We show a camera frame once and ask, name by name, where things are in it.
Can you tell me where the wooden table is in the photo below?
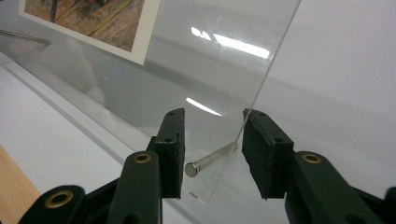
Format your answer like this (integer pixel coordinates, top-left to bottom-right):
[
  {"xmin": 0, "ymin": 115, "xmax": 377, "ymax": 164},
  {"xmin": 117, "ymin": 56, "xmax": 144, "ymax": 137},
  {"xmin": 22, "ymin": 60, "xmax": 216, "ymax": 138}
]
[{"xmin": 0, "ymin": 144, "xmax": 42, "ymax": 224}]

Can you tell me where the landscape photo with white border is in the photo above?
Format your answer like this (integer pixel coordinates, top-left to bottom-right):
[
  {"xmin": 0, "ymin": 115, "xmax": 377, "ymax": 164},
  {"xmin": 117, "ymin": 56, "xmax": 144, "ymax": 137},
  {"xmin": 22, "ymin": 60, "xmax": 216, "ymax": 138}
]
[{"xmin": 17, "ymin": 0, "xmax": 163, "ymax": 66}]

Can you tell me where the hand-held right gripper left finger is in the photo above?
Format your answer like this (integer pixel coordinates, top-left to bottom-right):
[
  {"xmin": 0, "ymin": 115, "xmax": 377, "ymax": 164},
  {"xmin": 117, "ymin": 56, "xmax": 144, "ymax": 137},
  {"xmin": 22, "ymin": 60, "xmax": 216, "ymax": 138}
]
[{"xmin": 105, "ymin": 107, "xmax": 187, "ymax": 224}]

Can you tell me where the white table board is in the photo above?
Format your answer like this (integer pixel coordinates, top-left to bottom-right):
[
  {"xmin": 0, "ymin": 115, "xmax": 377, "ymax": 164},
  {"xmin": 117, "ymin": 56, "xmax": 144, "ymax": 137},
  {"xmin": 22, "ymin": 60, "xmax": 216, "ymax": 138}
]
[{"xmin": 0, "ymin": 50, "xmax": 396, "ymax": 224}]

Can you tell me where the clear acrylic photo frame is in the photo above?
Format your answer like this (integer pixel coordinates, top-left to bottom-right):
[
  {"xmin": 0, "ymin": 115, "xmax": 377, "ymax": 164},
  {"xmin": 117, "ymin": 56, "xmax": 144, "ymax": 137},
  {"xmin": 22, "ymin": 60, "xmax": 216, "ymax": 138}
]
[{"xmin": 0, "ymin": 0, "xmax": 303, "ymax": 205}]

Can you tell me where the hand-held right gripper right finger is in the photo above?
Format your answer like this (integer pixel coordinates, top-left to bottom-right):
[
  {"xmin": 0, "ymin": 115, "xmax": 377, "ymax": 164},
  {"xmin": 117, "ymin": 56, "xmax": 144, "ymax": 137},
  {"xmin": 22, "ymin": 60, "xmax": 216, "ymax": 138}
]
[{"xmin": 241, "ymin": 107, "xmax": 385, "ymax": 224}]

